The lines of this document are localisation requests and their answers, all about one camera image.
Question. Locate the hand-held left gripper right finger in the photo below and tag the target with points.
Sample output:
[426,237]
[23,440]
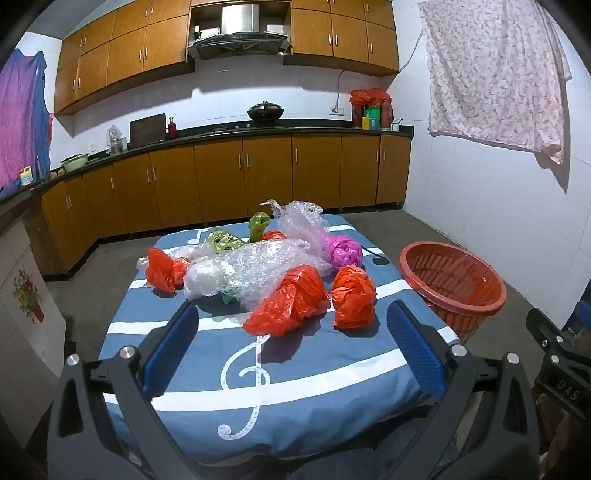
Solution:
[415,350]

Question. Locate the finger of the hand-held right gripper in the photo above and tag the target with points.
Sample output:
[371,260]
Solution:
[549,337]

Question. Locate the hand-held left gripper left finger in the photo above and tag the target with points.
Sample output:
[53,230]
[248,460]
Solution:
[168,350]

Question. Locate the red plastic basket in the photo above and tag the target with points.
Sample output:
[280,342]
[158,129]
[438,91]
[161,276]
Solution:
[443,272]

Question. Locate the large bubble wrap sheet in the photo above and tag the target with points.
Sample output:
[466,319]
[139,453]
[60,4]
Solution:
[258,272]

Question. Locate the pink plastic bag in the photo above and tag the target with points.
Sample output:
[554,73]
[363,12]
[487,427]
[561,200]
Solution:
[344,250]

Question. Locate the bubble wrap piece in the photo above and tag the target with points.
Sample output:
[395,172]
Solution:
[300,221]

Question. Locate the blue music-note blanket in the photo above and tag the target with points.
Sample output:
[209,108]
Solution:
[323,374]

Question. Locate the clear plastic bag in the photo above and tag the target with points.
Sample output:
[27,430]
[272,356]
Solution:
[184,252]

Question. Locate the yellow-green printed plastic bag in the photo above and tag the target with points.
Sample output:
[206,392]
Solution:
[224,240]

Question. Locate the long red plastic bag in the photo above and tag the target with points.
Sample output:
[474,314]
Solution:
[291,300]

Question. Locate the flower picture tile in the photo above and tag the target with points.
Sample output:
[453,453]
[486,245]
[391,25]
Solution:
[27,295]

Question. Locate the small red plastic bag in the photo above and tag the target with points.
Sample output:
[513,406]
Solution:
[273,235]

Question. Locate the plain green plastic bag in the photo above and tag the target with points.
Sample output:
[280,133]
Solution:
[259,224]

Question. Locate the wooden base cabinets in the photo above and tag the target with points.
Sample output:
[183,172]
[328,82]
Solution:
[217,175]

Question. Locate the green basin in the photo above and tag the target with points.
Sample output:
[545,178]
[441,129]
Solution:
[74,162]

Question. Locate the glass jar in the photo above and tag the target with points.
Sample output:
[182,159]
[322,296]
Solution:
[115,141]

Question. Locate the red bottle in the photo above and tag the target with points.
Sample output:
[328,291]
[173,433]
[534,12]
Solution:
[172,130]

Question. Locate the dark cutting board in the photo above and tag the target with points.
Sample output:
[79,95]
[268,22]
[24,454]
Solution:
[147,130]

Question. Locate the black kitchen countertop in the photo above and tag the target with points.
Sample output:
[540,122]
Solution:
[207,132]

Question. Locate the yellow plastic bottle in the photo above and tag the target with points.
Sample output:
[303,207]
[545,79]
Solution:
[26,177]

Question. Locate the green box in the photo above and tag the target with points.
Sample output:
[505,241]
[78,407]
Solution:
[374,116]

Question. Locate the black wok with lid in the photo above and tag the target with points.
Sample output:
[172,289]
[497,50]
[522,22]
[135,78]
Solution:
[265,111]

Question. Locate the red bag on canisters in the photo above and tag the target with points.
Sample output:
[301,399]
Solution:
[369,96]

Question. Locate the pink floral hanging sheet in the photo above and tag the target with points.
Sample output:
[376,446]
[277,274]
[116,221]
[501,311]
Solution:
[489,78]

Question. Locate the purple hanging cloth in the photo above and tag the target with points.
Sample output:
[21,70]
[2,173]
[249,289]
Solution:
[21,120]

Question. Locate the steel range hood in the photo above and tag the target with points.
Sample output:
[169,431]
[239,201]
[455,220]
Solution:
[240,44]

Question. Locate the wooden wall cabinets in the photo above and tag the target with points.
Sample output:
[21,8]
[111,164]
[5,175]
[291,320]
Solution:
[129,46]

